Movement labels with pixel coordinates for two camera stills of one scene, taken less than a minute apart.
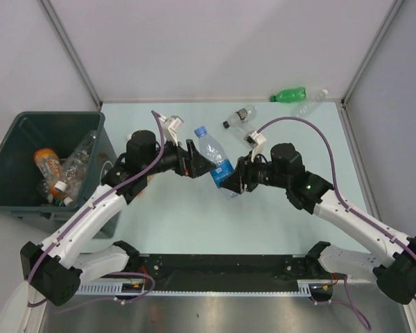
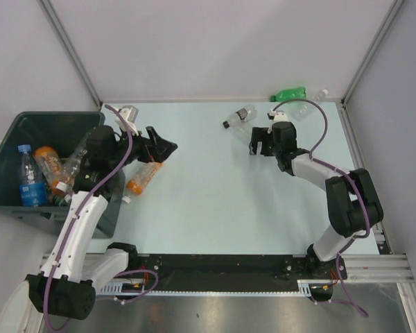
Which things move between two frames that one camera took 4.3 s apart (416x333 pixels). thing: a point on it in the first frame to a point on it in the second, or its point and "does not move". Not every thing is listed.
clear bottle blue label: [222, 168] to [32, 187]
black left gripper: [193, 164] to [154, 149]
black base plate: [224, 272] does not move
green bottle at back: [288, 96] does not move
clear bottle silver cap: [245, 132] does not move
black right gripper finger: [234, 182] to [262, 135]
